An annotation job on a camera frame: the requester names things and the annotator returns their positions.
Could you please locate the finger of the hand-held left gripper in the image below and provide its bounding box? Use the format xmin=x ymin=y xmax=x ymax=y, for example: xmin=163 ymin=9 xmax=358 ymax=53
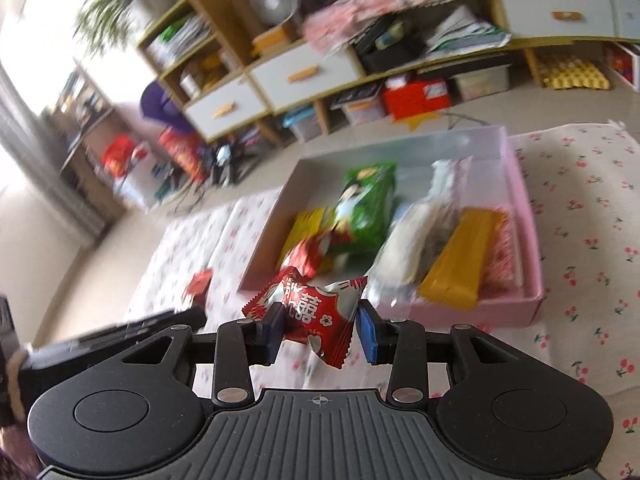
xmin=125 ymin=306 xmax=208 ymax=337

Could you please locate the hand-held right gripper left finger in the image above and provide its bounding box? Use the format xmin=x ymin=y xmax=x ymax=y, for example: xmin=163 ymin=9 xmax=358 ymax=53
xmin=121 ymin=302 xmax=286 ymax=407

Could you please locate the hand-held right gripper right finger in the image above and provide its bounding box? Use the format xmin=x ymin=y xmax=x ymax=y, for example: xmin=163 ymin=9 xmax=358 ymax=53
xmin=356 ymin=300 xmax=526 ymax=405

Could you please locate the red triangular candy packet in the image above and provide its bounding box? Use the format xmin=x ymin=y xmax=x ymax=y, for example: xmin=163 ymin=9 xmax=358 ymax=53
xmin=241 ymin=266 xmax=369 ymax=370

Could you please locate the red and white snack packet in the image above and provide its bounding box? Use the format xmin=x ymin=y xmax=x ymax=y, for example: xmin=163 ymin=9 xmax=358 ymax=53
xmin=281 ymin=232 xmax=335 ymax=282

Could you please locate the cream yellow snack packet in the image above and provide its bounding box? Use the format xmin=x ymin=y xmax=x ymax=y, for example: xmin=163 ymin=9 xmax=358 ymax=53
xmin=429 ymin=156 xmax=474 ymax=241
xmin=374 ymin=201 xmax=443 ymax=288

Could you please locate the golden orange snack packet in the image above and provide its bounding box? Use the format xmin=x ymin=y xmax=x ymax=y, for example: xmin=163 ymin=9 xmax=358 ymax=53
xmin=416 ymin=206 xmax=507 ymax=311

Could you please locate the green snack packet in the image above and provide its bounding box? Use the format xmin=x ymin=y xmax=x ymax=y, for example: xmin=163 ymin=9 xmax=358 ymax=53
xmin=329 ymin=160 xmax=399 ymax=262

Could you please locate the pink cardboard box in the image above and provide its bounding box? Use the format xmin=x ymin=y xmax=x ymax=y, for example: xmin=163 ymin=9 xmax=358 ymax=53
xmin=237 ymin=125 xmax=546 ymax=329

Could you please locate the small red candy packet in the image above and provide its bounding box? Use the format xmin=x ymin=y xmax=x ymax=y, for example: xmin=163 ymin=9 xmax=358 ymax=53
xmin=182 ymin=268 xmax=216 ymax=307

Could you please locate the pink nougat packet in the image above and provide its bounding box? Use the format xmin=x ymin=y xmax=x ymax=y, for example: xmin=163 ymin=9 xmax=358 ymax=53
xmin=479 ymin=210 xmax=524 ymax=295

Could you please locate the black gadget on stand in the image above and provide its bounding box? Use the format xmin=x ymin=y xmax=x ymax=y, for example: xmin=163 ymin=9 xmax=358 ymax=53
xmin=209 ymin=144 xmax=237 ymax=187

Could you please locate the red patterned bag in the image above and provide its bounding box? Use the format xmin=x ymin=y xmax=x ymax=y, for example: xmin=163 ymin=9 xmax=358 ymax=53
xmin=156 ymin=126 xmax=207 ymax=182

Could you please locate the red and white plastic bag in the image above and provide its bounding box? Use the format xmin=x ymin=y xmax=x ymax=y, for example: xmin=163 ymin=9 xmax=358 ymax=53
xmin=101 ymin=134 xmax=152 ymax=177

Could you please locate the clear bin with blue lid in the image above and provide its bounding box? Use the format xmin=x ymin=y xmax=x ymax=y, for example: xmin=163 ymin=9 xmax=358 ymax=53
xmin=281 ymin=109 xmax=324 ymax=144

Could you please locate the clear bin with orange lid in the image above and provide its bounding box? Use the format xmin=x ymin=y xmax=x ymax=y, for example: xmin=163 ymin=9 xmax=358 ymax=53
xmin=341 ymin=96 xmax=389 ymax=129

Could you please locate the red flat box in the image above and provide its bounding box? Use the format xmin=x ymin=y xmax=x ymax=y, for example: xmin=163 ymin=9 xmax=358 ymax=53
xmin=381 ymin=79 xmax=449 ymax=122

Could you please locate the wooden cabinet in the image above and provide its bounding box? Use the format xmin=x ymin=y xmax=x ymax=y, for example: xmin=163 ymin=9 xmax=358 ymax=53
xmin=136 ymin=0 xmax=640 ymax=148

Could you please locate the cherry print mat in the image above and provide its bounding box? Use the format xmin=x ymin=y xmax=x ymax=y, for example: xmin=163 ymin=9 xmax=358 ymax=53
xmin=124 ymin=122 xmax=640 ymax=480

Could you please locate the clear storage bin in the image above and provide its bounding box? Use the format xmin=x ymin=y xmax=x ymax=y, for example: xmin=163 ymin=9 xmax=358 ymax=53
xmin=449 ymin=66 xmax=512 ymax=102

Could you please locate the white desk fan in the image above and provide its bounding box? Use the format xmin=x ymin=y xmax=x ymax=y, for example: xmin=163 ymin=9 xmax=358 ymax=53
xmin=249 ymin=0 xmax=302 ymax=29

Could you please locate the yellow egg crate foam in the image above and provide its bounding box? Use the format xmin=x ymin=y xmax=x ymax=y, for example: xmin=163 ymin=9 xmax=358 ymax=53
xmin=541 ymin=56 xmax=609 ymax=92

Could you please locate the white drawer with wooden handle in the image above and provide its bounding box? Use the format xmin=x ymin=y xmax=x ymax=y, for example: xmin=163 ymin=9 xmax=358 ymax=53
xmin=249 ymin=42 xmax=364 ymax=114
xmin=184 ymin=77 xmax=272 ymax=144
xmin=499 ymin=0 xmax=617 ymax=39

